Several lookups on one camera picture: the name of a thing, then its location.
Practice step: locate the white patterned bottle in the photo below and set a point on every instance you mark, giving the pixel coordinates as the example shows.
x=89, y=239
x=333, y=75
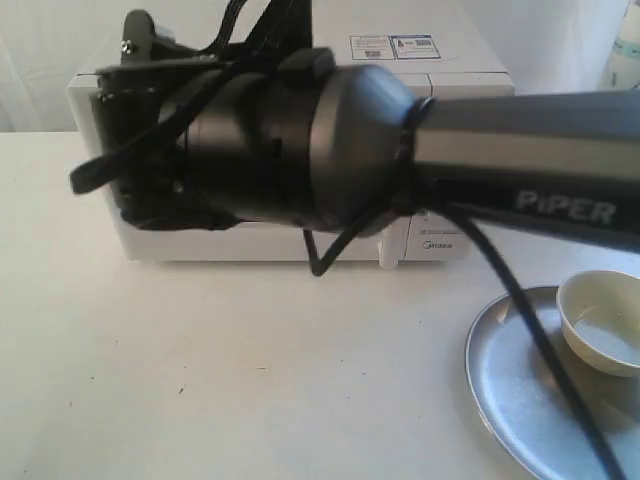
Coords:
x=622, y=68

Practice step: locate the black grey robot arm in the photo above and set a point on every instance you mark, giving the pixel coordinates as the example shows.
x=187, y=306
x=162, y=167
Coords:
x=324, y=147

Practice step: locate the round metal tray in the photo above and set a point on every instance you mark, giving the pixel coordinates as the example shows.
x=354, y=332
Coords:
x=521, y=405

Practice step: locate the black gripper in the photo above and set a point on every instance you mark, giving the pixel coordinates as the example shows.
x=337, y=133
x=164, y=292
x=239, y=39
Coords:
x=170, y=138

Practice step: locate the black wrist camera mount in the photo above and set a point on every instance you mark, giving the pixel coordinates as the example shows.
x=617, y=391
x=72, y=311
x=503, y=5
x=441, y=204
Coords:
x=282, y=28

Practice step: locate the white microwave oven body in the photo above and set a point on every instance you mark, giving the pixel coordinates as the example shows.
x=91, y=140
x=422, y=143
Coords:
x=449, y=60

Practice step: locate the cream ceramic bowl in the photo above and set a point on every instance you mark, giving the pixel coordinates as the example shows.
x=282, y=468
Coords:
x=599, y=312

